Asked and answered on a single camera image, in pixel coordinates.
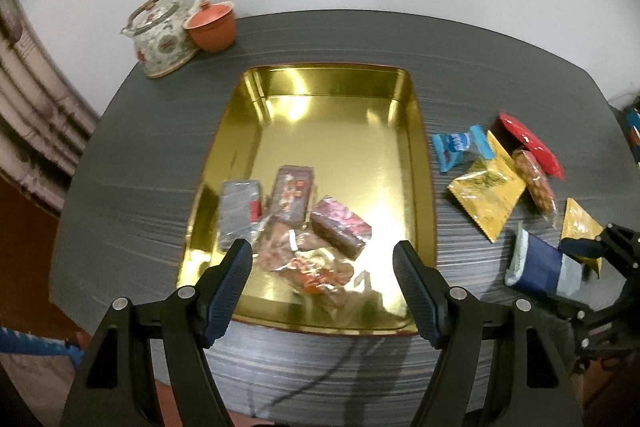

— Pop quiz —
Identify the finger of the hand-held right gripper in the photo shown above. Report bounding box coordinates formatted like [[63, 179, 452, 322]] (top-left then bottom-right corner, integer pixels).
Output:
[[570, 292, 640, 358], [560, 223, 640, 268]]

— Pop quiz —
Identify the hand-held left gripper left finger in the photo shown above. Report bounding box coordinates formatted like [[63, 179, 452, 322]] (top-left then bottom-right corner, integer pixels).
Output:
[[60, 238, 254, 427]]

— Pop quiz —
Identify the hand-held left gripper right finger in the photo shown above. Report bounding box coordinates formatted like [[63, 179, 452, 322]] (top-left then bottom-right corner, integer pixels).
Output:
[[392, 240, 583, 427]]

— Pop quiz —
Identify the yellow snack packet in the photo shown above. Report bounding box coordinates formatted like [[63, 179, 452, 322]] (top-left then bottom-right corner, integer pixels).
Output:
[[560, 197, 606, 278], [486, 129, 523, 168], [446, 156, 528, 244]]

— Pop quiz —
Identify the navy blue snack packet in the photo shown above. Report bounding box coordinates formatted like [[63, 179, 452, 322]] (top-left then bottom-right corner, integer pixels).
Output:
[[504, 222, 593, 295]]

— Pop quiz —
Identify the grey dark snack packet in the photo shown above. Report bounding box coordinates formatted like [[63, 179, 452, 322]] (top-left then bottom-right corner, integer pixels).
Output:
[[216, 178, 266, 253]]

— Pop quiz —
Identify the clear twisted pastry packet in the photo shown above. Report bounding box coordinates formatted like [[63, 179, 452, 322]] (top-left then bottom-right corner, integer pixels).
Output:
[[511, 148, 560, 220], [252, 219, 371, 308]]

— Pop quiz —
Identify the pink printed cake packet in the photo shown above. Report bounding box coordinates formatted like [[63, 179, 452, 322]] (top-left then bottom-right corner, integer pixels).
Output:
[[309, 196, 375, 260]]

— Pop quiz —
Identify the dark red bar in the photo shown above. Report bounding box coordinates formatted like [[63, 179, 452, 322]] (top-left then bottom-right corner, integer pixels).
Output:
[[267, 164, 317, 228]]

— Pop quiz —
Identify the red snack packet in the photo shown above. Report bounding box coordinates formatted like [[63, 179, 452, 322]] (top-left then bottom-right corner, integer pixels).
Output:
[[492, 111, 566, 181]]

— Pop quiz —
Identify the gold red tin box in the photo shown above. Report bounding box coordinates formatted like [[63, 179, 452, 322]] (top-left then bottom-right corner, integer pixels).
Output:
[[175, 63, 440, 338]]

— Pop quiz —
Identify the blue printed box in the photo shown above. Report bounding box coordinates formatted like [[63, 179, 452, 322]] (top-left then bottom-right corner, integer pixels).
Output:
[[622, 104, 640, 162]]

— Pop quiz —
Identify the blue white fabric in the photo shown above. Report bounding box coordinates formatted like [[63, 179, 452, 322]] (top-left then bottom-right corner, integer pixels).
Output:
[[0, 326, 83, 375]]

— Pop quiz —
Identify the floral ceramic teapot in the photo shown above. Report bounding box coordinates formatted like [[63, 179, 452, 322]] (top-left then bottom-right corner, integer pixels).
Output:
[[120, 0, 213, 79]]

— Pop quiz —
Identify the orange clay cup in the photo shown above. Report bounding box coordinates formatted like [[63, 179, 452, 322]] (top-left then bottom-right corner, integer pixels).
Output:
[[182, 0, 237, 54]]

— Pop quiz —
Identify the beige pleated curtain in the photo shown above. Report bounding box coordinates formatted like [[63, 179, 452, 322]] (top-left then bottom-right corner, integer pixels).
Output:
[[0, 0, 101, 218]]

